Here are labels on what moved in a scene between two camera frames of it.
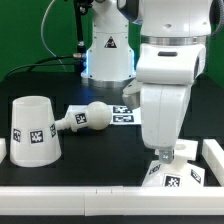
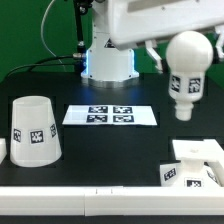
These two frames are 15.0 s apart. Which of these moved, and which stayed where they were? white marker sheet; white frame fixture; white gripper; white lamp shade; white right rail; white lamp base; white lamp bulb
Moved: white gripper; white lamp bulb; white lamp base
Stayed: white marker sheet; white frame fixture; white lamp shade; white right rail
